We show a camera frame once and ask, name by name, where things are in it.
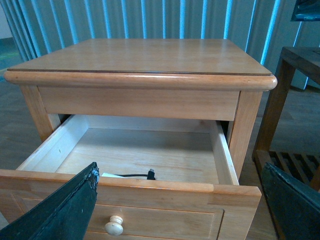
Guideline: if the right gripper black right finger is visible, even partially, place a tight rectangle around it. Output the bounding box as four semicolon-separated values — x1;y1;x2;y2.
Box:
261;163;320;240

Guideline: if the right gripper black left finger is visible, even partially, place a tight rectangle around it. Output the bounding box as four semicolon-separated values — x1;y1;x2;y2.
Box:
0;162;100;240

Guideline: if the white charger with black cable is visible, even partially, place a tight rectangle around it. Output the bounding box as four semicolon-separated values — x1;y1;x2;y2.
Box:
101;169;156;181

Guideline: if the wooden drawer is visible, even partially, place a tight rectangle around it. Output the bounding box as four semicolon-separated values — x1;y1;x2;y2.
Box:
0;115;261;240

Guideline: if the round wooden drawer knob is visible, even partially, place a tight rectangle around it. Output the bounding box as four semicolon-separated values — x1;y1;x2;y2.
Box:
104;215;124;236

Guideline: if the dark wooden side table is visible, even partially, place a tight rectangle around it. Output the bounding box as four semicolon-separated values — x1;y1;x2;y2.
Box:
251;46;320;240

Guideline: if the wooden nightstand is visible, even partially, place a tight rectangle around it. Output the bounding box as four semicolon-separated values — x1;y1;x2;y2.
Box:
3;38;278;240

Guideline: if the grey pleated curtain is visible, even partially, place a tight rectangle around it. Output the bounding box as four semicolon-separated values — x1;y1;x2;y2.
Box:
0;0;320;70

